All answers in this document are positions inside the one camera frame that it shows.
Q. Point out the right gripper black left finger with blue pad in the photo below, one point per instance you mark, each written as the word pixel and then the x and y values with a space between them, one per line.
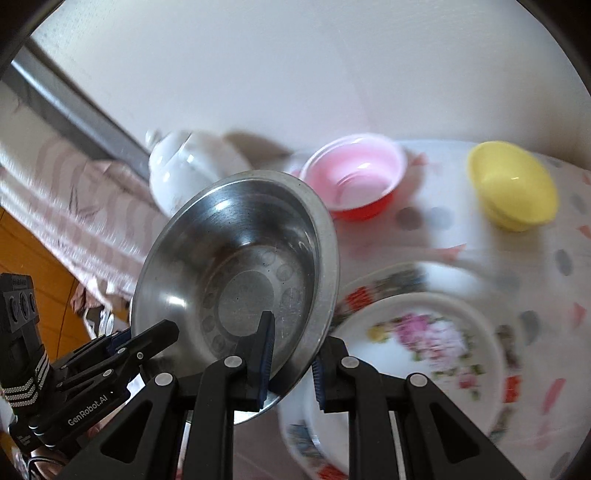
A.
pixel 183 427

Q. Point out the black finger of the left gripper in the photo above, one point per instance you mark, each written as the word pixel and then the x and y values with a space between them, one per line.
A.
pixel 92 359

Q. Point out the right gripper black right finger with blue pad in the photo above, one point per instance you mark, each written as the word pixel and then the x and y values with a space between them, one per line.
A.
pixel 402 428

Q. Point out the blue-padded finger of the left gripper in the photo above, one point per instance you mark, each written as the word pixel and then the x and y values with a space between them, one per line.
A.
pixel 117 340

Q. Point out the white plate pink flowers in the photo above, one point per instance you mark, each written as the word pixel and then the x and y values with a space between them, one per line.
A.
pixel 439 336

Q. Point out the stainless steel bowl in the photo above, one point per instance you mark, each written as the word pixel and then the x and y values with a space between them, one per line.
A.
pixel 254 242

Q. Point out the white plate red character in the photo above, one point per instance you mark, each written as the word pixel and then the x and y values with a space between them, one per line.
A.
pixel 431 277

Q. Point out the yellow plastic bowl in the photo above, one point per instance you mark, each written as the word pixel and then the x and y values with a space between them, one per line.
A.
pixel 515 191

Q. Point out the red plastic bowl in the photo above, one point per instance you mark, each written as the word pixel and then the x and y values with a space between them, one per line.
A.
pixel 356 176

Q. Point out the pink striped bedding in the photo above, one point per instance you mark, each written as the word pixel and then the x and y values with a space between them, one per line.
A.
pixel 96 217

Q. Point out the white ceramic electric kettle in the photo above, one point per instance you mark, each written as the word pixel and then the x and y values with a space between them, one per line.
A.
pixel 182 163

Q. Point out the patterned white tablecloth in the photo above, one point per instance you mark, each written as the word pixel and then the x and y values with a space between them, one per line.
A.
pixel 543 272

